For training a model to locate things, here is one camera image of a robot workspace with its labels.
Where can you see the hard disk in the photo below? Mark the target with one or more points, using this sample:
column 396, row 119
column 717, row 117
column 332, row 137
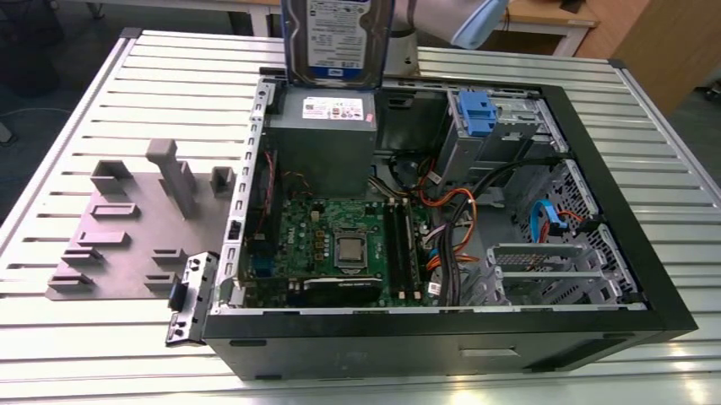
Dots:
column 338, row 42

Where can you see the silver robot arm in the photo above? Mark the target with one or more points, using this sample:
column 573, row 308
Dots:
column 478, row 25

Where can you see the silver disk bay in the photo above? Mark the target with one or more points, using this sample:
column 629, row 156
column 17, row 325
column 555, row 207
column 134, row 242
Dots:
column 547, row 274

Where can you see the CPU socket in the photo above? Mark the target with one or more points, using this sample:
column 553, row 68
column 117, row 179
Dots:
column 353, row 231

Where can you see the green motherboard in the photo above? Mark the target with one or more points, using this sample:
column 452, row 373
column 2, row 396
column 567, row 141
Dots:
column 305, row 219

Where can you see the silver CPU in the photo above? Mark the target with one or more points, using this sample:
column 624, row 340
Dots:
column 350, row 249

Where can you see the grey power supply unit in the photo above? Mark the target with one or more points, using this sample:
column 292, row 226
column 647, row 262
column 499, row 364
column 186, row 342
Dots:
column 321, row 160

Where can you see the black RAM stick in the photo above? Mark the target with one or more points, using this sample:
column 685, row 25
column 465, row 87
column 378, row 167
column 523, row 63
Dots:
column 410, row 249

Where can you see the black graphics card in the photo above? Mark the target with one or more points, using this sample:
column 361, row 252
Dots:
column 338, row 291

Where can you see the silver optical drive cage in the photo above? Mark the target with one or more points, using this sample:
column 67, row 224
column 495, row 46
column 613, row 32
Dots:
column 478, row 156

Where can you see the black PC case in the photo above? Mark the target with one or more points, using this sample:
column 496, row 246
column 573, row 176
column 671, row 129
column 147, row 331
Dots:
column 394, row 350

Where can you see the grey parts rack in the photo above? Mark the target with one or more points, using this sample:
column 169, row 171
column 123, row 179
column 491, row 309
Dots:
column 130, row 261

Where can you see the wooden desk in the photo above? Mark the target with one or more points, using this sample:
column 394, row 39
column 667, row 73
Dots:
column 552, row 17

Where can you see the wooden cabinet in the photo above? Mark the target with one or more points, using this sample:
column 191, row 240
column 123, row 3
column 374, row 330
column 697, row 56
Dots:
column 648, row 38

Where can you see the silver hinged card bracket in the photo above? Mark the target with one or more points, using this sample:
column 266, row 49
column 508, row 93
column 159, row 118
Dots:
column 194, row 270

